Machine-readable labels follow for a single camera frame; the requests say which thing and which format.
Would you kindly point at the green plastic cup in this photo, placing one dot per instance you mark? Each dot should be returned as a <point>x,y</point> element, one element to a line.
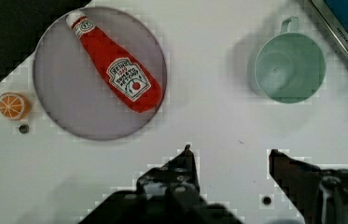
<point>290,67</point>

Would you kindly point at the toy orange slice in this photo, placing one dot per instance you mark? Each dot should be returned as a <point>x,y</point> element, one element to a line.
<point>14,106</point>

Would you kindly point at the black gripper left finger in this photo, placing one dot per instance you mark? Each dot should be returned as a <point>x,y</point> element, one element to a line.
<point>169,194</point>

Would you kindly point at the grey round plate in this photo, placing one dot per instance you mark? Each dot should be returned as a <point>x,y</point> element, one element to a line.
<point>72,92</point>

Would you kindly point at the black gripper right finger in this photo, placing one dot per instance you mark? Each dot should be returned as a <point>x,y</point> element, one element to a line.
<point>320,195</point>

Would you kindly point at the plush red ketchup bottle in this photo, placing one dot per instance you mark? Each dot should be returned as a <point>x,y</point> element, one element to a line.
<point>126,77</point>

